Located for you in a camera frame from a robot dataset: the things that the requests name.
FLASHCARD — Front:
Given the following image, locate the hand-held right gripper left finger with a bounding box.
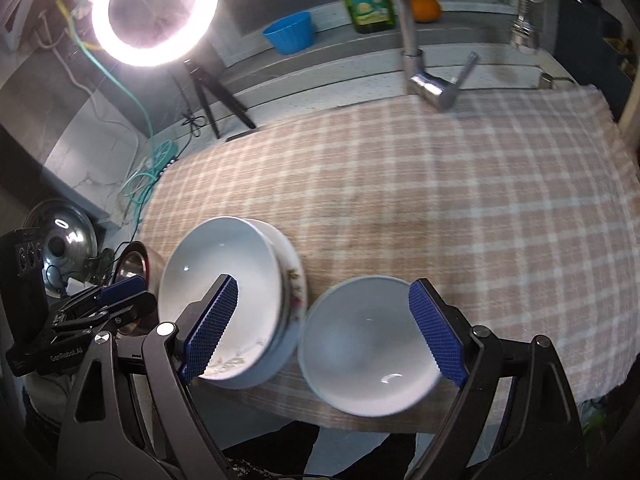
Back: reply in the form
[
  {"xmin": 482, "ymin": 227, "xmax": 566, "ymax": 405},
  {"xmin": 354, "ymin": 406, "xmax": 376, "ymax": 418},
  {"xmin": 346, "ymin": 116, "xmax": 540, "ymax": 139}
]
[{"xmin": 57, "ymin": 274, "xmax": 240, "ymax": 480}]

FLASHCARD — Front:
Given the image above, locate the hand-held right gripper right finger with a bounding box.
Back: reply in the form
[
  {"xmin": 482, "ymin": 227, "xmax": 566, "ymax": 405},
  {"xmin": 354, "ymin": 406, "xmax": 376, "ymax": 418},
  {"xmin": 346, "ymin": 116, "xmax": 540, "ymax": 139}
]
[{"xmin": 407, "ymin": 277, "xmax": 588, "ymax": 480}]

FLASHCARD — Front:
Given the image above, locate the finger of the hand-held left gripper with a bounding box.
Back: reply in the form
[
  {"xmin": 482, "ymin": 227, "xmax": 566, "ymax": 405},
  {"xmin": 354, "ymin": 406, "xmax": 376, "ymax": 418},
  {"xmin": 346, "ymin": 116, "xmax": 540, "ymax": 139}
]
[
  {"xmin": 97, "ymin": 276, "xmax": 148, "ymax": 307},
  {"xmin": 52, "ymin": 290, "xmax": 157, "ymax": 336}
]

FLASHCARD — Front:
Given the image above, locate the red steel bowl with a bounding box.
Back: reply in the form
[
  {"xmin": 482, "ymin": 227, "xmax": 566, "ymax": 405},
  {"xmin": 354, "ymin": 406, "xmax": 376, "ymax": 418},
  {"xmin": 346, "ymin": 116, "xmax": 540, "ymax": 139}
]
[{"xmin": 114, "ymin": 241, "xmax": 163, "ymax": 336}]

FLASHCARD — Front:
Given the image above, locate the white deep plate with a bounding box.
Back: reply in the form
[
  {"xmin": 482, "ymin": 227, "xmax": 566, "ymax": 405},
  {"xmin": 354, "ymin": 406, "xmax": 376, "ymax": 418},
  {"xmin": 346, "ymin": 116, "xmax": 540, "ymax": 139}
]
[{"xmin": 157, "ymin": 216, "xmax": 286, "ymax": 390}]

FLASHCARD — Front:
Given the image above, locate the plain white bowl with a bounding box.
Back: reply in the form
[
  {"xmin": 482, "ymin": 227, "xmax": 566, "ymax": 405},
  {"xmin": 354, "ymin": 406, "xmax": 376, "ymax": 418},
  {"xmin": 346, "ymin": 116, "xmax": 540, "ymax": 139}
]
[{"xmin": 297, "ymin": 276, "xmax": 443, "ymax": 417}]

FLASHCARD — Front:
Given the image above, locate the large floral plate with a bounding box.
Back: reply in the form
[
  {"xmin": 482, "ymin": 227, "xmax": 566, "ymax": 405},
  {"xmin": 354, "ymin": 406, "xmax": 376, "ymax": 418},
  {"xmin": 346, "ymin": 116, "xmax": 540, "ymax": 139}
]
[{"xmin": 250, "ymin": 219, "xmax": 307, "ymax": 376}]

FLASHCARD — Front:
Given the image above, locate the dark green clamp stand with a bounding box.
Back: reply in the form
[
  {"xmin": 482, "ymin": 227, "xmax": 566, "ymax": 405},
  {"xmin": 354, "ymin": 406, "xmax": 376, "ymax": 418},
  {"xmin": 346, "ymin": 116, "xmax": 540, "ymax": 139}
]
[{"xmin": 85, "ymin": 250, "xmax": 118, "ymax": 286}]

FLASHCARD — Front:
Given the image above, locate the steel pot lid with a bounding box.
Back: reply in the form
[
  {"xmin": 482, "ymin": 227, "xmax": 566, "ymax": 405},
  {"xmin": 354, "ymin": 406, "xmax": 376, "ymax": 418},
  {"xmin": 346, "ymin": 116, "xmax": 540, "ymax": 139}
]
[{"xmin": 22, "ymin": 199, "xmax": 98, "ymax": 293}]

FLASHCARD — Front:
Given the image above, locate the teal power strip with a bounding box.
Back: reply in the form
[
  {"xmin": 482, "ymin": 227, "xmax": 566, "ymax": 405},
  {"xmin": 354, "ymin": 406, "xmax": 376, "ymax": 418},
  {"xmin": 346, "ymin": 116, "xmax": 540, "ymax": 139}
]
[{"xmin": 150, "ymin": 142, "xmax": 178, "ymax": 171}]

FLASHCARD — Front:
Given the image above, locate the checked beige cloth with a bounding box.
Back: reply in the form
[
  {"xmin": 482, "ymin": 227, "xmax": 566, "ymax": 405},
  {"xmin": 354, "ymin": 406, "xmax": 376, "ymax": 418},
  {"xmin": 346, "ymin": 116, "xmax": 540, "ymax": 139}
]
[{"xmin": 137, "ymin": 82, "xmax": 640, "ymax": 433}]

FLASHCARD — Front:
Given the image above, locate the black tripod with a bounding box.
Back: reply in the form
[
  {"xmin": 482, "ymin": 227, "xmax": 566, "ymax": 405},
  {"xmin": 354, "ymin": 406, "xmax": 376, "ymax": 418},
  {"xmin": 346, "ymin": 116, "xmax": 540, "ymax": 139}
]
[{"xmin": 182, "ymin": 40, "xmax": 257, "ymax": 140}]

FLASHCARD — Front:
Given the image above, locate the blue plastic bowl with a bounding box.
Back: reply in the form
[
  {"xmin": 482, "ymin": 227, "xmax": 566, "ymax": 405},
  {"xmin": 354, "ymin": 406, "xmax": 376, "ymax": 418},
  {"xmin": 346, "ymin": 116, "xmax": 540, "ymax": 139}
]
[{"xmin": 262, "ymin": 11, "xmax": 315, "ymax": 56}]

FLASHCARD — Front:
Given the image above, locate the orange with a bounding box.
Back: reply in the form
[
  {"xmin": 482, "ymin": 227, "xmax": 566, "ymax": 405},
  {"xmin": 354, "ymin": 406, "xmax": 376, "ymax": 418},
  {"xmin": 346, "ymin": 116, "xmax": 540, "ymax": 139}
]
[{"xmin": 410, "ymin": 0, "xmax": 443, "ymax": 23}]

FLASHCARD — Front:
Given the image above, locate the metal faucet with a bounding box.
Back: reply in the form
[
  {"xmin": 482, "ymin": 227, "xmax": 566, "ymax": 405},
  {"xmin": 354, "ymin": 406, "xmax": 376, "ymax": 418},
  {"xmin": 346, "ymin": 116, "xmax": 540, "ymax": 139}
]
[{"xmin": 390, "ymin": 0, "xmax": 481, "ymax": 113}]

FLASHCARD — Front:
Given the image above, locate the dark hanging cloth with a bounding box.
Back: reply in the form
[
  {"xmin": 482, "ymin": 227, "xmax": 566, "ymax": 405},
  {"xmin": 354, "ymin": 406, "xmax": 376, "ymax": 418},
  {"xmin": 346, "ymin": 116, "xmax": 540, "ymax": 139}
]
[{"xmin": 555, "ymin": 0, "xmax": 640, "ymax": 126}]

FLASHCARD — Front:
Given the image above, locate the black cable with controller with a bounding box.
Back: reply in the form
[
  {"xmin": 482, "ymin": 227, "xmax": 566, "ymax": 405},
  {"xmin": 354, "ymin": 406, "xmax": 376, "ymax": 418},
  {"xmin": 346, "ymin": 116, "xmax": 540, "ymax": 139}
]
[{"xmin": 170, "ymin": 70, "xmax": 201, "ymax": 161}]

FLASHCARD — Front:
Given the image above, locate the white cable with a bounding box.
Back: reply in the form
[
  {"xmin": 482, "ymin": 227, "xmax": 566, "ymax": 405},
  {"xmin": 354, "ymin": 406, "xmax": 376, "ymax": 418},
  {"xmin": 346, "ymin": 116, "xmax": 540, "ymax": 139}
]
[{"xmin": 37, "ymin": 15, "xmax": 146, "ymax": 171}]

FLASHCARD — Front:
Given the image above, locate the ring light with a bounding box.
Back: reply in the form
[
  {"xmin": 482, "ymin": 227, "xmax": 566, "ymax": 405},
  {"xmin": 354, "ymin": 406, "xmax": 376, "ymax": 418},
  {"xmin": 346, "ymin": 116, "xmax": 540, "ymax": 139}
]
[{"xmin": 91, "ymin": 0, "xmax": 221, "ymax": 67}]

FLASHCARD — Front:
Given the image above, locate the metal spray hose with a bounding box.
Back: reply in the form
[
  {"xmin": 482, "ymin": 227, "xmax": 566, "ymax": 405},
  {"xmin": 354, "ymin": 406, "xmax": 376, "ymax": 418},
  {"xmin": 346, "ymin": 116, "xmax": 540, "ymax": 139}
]
[{"xmin": 507, "ymin": 0, "xmax": 556, "ymax": 51}]

